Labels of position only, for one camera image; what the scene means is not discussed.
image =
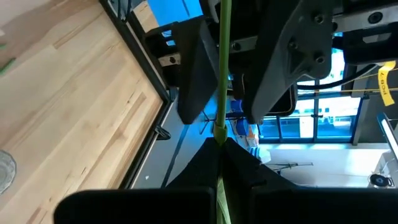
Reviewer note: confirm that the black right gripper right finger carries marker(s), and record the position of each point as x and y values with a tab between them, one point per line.
311	208

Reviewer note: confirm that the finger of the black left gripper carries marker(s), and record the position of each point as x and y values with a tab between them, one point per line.
280	62
196	77

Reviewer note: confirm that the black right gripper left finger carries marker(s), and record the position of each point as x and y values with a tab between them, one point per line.
140	208

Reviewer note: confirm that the green flower stem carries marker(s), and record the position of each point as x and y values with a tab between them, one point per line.
224	62

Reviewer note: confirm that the clear cut-glass vase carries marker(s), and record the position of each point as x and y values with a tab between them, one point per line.
6	171

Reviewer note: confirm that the black round device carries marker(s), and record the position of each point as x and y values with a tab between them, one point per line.
380	180

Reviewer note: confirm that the black aluminium table frame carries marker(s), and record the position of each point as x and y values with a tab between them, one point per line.
143	149

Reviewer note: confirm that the black frame clamp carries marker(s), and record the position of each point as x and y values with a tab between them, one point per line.
162	133

